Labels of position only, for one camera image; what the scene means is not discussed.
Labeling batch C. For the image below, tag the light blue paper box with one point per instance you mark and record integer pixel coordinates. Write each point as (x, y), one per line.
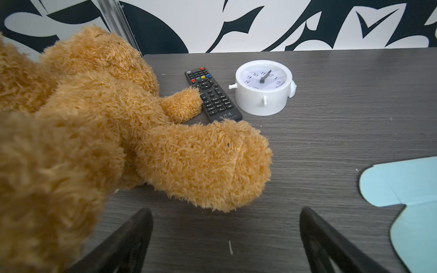
(413, 184)

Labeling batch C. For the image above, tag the brown teddy bear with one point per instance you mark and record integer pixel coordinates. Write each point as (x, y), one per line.
(88, 120)

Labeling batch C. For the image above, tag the white round alarm clock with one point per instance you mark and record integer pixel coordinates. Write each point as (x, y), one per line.
(262, 87)

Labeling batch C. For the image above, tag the black remote control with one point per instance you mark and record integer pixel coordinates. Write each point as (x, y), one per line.
(216, 104)

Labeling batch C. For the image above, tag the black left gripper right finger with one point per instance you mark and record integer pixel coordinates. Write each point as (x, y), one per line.
(324, 244)

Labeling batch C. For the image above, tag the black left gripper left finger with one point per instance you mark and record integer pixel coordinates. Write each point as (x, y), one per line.
(123, 251)

